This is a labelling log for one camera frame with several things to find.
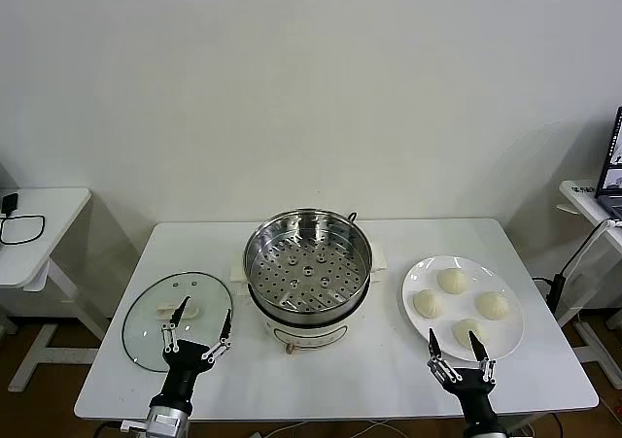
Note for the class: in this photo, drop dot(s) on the black power adapter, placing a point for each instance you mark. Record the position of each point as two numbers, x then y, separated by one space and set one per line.
9 204

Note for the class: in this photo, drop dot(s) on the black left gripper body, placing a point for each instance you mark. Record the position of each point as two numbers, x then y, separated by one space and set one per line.
182 370

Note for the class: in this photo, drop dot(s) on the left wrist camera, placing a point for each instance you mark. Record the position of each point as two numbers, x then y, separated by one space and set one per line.
130 426

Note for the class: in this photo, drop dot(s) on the open laptop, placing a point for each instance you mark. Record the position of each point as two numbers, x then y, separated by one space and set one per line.
613 176

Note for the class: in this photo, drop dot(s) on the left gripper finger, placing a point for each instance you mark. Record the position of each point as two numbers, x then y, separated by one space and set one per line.
171 333
226 328

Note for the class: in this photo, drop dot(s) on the white printed label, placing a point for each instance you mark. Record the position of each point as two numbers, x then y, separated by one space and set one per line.
583 189

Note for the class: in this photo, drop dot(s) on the perforated steel steamer basket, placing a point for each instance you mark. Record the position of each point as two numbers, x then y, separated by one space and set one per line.
311 282

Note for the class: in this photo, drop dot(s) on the white round plate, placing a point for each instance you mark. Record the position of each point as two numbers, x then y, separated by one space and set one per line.
505 282

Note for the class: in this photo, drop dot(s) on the white steamed baozi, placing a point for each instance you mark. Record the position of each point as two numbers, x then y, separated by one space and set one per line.
492 305
428 304
453 281
464 333

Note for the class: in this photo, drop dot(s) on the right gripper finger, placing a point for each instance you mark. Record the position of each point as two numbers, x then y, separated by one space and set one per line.
435 355
481 358

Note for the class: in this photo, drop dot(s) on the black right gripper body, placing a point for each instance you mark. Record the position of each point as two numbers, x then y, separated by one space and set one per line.
473 394

